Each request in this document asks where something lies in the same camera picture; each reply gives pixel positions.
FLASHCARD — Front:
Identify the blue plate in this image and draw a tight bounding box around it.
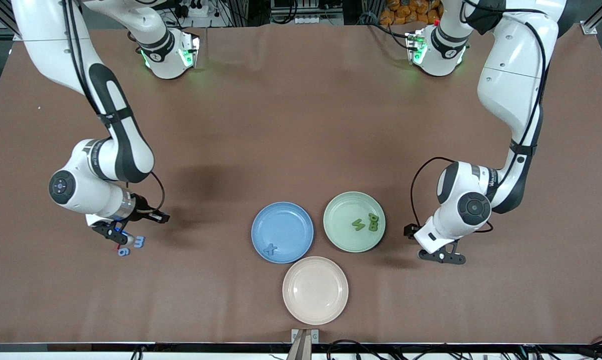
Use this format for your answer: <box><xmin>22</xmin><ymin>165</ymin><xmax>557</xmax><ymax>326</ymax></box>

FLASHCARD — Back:
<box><xmin>251</xmin><ymin>201</ymin><xmax>314</xmax><ymax>264</ymax></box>

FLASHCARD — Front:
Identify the green plate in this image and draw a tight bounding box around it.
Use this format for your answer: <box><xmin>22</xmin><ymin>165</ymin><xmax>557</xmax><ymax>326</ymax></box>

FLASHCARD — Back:
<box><xmin>323</xmin><ymin>191</ymin><xmax>386</xmax><ymax>253</ymax></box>

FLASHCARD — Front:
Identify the beige plate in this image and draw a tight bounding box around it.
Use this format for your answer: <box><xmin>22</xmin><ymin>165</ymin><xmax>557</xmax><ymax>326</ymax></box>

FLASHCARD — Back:
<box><xmin>282</xmin><ymin>256</ymin><xmax>349</xmax><ymax>326</ymax></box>

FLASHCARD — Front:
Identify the large table cover sheet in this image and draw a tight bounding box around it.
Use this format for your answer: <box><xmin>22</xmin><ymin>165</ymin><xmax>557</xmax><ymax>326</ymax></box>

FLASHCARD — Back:
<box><xmin>0</xmin><ymin>22</ymin><xmax>602</xmax><ymax>346</ymax></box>

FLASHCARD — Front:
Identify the orange fruit pile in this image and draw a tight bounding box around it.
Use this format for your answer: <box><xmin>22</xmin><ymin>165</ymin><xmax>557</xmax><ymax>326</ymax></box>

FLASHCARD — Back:
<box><xmin>379</xmin><ymin>0</ymin><xmax>444</xmax><ymax>26</ymax></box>

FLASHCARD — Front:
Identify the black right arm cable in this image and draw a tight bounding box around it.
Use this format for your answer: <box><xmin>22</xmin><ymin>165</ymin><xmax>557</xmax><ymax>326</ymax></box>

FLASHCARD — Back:
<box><xmin>61</xmin><ymin>0</ymin><xmax>166</xmax><ymax>213</ymax></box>

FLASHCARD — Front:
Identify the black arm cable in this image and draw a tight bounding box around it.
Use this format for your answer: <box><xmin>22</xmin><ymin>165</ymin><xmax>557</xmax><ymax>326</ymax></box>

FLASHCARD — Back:
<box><xmin>61</xmin><ymin>0</ymin><xmax>166</xmax><ymax>213</ymax></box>
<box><xmin>411</xmin><ymin>0</ymin><xmax>549</xmax><ymax>228</ymax></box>

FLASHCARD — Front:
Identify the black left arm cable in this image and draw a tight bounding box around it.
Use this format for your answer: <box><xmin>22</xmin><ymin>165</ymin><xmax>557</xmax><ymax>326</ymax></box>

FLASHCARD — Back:
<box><xmin>411</xmin><ymin>0</ymin><xmax>549</xmax><ymax>228</ymax></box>

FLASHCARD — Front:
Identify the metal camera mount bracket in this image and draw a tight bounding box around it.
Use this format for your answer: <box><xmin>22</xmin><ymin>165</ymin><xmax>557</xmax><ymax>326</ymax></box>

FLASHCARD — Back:
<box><xmin>287</xmin><ymin>328</ymin><xmax>319</xmax><ymax>360</ymax></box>

